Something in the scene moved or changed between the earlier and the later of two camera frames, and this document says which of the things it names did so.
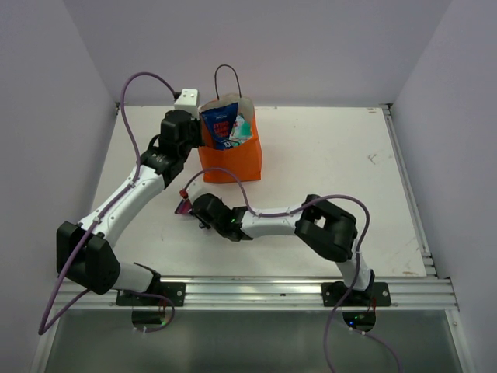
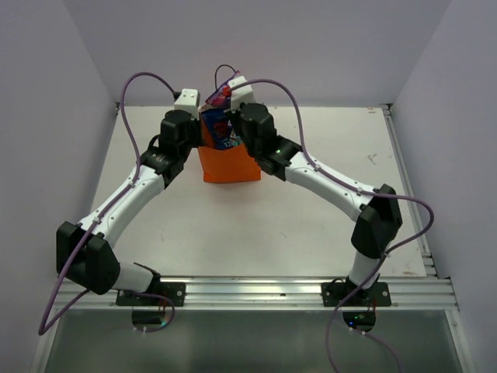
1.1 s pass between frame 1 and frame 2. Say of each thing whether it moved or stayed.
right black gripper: moved
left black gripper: stayed
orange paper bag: stayed
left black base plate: stayed
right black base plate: stayed
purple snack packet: moved
